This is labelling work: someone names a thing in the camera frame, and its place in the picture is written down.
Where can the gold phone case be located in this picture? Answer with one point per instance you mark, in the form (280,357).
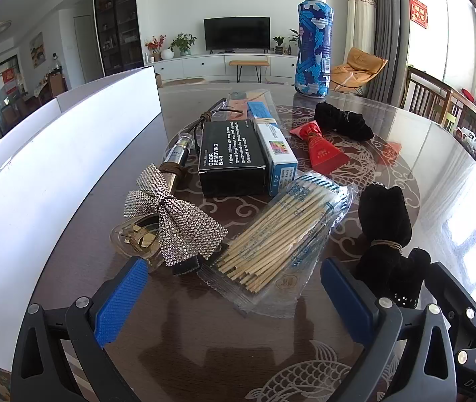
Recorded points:
(238,99)

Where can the blue white medicine box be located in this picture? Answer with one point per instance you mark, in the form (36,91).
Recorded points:
(275,155)

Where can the grey curtain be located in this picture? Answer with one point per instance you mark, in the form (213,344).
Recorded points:
(388,29)

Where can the wooden chair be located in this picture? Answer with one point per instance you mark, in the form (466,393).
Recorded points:
(468,113)
(422,92)

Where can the red flower plant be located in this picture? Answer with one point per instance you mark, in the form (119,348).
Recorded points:
(154,46)

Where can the tall leafy potted plant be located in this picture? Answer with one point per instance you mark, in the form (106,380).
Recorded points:
(293,39)

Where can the white door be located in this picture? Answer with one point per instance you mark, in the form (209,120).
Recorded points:
(84,50)

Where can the wooden bench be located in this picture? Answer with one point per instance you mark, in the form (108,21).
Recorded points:
(248,63)

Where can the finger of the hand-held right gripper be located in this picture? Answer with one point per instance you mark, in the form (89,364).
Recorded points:
(459,301)

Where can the small potted plant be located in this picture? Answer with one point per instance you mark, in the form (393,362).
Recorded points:
(278,44)

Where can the green leafy potted plant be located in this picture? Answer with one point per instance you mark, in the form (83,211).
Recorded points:
(182,44)

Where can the brown cardboard box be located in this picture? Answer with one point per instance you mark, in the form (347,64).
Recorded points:
(158,80)

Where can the cotton swab pack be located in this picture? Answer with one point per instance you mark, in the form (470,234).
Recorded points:
(280,234)

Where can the orange lounge chair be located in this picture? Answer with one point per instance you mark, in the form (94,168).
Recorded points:
(359,65)

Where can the rhinestone bow hair clip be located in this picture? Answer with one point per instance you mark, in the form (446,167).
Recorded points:
(183,226)

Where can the silver gold cosmetic tube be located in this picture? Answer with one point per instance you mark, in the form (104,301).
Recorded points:
(177,153)

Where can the red wall decoration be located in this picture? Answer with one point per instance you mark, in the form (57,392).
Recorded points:
(418,12)

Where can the red foil packet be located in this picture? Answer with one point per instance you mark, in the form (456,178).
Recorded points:
(321,150)

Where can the framed wall painting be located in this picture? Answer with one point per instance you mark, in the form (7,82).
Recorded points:
(36,50)

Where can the clear gold hair clip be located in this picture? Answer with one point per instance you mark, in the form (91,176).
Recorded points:
(137,238)

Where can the brown patterned glass desktop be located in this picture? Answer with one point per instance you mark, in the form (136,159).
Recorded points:
(221,343)

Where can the dark glass display cabinet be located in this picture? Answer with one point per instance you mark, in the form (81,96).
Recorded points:
(116,21)

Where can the black velvet cloth bundle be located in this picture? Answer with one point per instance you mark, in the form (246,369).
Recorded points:
(382,217)

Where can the blue patterned bottle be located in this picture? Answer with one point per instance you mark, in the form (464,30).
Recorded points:
(313,50)

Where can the cream covered air conditioner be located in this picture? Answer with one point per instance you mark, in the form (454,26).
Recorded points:
(361,16)

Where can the black velvet scrunchie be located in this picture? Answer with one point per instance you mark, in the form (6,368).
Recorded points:
(338,119)

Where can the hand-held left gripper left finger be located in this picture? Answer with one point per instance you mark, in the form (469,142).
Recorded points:
(121,297)

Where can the white round vase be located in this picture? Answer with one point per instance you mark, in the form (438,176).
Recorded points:
(167,54)

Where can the black television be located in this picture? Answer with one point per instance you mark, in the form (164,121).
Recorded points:
(237,33)

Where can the white TV cabinet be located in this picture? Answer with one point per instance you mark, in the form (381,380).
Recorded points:
(196,65)

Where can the oval beige floor mat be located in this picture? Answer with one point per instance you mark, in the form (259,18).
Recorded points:
(185,81)

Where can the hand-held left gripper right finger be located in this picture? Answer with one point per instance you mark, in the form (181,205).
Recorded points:
(346,297)

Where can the black cardboard box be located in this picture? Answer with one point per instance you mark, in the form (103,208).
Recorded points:
(229,163)

